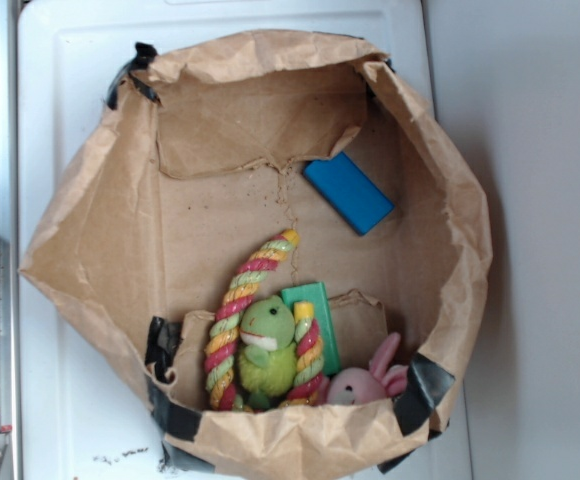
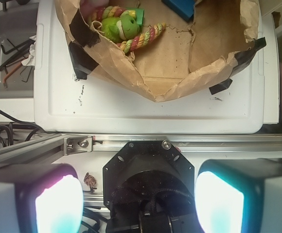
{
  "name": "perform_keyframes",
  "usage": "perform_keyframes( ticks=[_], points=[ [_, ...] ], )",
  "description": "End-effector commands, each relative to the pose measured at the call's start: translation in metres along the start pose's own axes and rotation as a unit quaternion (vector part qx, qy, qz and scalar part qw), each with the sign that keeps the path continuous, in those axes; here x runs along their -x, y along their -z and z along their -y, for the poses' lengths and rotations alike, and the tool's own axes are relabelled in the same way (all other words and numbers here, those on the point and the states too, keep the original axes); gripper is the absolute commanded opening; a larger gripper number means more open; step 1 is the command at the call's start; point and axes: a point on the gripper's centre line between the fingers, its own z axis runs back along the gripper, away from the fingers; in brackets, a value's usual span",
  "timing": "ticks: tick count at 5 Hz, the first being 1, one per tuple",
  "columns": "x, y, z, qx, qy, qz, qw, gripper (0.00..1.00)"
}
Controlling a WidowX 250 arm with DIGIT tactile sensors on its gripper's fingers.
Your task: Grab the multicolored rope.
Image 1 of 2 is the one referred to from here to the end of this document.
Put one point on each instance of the green rectangular block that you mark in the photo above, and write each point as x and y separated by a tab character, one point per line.
316	294

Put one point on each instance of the blue rectangular block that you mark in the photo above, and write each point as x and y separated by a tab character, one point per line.
349	191

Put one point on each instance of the multicolored twisted rope toy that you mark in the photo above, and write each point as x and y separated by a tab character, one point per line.
221	367

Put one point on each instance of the brown paper bag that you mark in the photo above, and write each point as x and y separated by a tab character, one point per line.
199	163

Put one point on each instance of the green frog plush toy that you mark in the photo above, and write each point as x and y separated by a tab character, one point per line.
267	357

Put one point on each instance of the pink bunny plush toy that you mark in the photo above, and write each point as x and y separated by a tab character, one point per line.
380	380

